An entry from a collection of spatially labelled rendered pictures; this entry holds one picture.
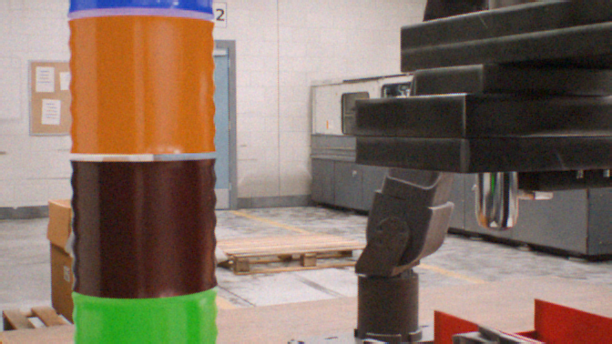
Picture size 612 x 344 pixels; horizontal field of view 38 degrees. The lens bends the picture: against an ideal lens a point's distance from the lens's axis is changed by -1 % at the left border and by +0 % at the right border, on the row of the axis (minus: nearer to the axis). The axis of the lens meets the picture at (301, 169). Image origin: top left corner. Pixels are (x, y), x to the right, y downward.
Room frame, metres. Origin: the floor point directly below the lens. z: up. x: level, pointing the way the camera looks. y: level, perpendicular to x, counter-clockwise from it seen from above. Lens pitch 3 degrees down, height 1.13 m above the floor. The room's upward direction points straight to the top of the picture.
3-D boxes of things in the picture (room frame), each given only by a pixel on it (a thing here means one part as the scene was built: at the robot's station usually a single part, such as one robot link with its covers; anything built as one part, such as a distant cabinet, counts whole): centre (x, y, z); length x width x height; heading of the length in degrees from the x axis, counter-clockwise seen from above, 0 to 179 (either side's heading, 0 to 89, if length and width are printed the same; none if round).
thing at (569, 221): (9.72, -1.63, 0.49); 5.51 x 1.02 x 0.97; 22
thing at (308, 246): (7.32, 0.14, 0.07); 1.20 x 1.00 x 0.14; 114
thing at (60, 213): (4.68, 1.02, 0.43); 0.57 x 0.53 x 0.58; 27
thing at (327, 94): (10.89, -1.13, 1.24); 2.95 x 0.98 x 0.90; 22
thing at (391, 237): (0.91, -0.10, 1.00); 0.09 x 0.06 x 0.06; 153
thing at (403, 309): (0.91, -0.09, 0.94); 0.20 x 0.07 x 0.08; 116
